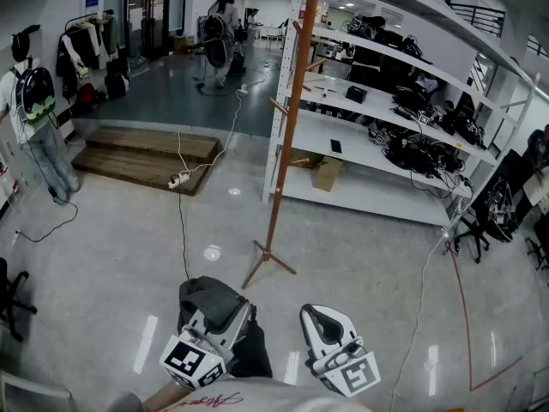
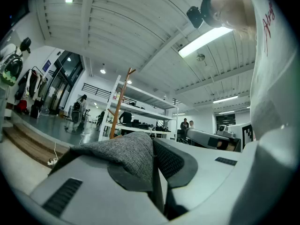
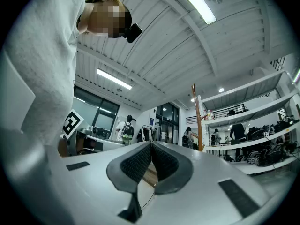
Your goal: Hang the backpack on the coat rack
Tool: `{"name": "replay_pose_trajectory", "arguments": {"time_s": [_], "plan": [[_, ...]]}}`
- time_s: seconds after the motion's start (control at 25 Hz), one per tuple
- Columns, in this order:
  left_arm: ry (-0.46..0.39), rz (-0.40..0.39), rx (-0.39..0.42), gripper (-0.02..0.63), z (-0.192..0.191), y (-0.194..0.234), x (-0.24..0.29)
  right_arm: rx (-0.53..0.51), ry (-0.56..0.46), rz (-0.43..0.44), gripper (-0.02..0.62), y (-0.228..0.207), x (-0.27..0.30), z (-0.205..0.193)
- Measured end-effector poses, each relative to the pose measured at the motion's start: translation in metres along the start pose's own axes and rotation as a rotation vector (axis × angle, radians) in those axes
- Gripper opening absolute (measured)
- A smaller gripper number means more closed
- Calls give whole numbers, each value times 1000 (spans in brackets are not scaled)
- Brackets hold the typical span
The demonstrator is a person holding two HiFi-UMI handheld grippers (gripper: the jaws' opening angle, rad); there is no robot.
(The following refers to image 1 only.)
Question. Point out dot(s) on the wooden step platform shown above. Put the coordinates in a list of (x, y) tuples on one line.
[(141, 153)]

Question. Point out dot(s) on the small black box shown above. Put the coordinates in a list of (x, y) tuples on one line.
[(356, 94)]

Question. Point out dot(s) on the black phone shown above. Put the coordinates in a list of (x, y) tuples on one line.
[(336, 146)]

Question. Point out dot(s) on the white power strip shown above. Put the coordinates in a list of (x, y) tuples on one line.
[(243, 90), (179, 179)]

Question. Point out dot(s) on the dark grey backpack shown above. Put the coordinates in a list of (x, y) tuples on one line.
[(212, 303)]

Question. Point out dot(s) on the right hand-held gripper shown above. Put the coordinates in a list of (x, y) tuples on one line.
[(354, 371)]

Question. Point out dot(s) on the clear plastic bottle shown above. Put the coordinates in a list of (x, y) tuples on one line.
[(323, 11)]

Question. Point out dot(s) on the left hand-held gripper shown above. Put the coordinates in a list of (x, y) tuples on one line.
[(191, 361)]

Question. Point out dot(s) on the white metal shelving unit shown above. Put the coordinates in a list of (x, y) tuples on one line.
[(373, 144)]

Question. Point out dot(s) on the black bag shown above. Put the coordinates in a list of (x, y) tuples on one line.
[(116, 86)]

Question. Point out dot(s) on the clothes rail with garments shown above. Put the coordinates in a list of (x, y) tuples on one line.
[(86, 50)]

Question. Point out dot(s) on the wooden coat rack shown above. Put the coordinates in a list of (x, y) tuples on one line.
[(296, 101)]

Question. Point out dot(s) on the person's left forearm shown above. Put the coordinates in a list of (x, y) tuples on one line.
[(165, 397)]

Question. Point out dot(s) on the person's white shirt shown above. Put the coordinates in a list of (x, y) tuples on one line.
[(266, 397)]

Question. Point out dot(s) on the black office chair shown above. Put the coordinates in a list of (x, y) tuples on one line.
[(10, 298), (474, 234)]

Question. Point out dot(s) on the cardboard box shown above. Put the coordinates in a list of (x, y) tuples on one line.
[(327, 174)]

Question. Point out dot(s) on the red bag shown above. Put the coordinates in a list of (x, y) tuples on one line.
[(87, 93)]

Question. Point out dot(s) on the black framed glass door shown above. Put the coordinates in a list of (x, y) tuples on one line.
[(154, 11)]

